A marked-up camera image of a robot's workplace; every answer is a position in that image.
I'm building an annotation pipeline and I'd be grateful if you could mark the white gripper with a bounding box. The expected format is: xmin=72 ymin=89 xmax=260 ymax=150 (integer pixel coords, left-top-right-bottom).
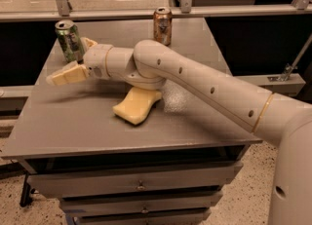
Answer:
xmin=46 ymin=37 xmax=113 ymax=86

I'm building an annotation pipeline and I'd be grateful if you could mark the green soda can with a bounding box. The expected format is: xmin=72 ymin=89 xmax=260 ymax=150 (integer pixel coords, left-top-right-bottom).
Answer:
xmin=55 ymin=19 xmax=85 ymax=63

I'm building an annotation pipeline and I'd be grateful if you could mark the yellow sponge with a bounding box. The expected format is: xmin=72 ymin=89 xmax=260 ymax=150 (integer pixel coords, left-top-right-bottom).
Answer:
xmin=112 ymin=87 xmax=162 ymax=126

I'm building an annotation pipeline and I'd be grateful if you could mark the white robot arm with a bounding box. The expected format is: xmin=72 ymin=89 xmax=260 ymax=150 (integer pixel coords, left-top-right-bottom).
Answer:
xmin=47 ymin=40 xmax=312 ymax=225

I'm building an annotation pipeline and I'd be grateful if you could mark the orange soda can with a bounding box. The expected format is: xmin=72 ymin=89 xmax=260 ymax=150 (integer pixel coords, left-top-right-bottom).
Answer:
xmin=153 ymin=7 xmax=173 ymax=46

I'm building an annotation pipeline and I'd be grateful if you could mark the grey drawer cabinet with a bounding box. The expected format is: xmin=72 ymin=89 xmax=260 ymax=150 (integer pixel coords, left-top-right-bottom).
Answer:
xmin=1 ymin=18 xmax=264 ymax=225

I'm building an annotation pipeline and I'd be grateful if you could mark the middle grey drawer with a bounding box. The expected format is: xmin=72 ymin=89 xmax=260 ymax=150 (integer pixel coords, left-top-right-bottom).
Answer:
xmin=60 ymin=190 xmax=223 ymax=216

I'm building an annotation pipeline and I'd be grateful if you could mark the grey drawer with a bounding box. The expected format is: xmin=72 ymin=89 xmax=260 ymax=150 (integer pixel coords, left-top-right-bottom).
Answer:
xmin=74 ymin=208 xmax=211 ymax=225
xmin=28 ymin=161 xmax=243 ymax=198
xmin=60 ymin=190 xmax=223 ymax=216

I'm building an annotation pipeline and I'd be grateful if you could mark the top grey drawer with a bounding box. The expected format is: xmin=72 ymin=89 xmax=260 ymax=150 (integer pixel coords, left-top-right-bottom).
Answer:
xmin=28 ymin=161 xmax=243 ymax=198

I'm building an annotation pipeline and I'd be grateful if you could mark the bottom grey drawer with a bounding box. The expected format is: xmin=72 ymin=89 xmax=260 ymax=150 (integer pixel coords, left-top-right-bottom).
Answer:
xmin=74 ymin=208 xmax=211 ymax=225

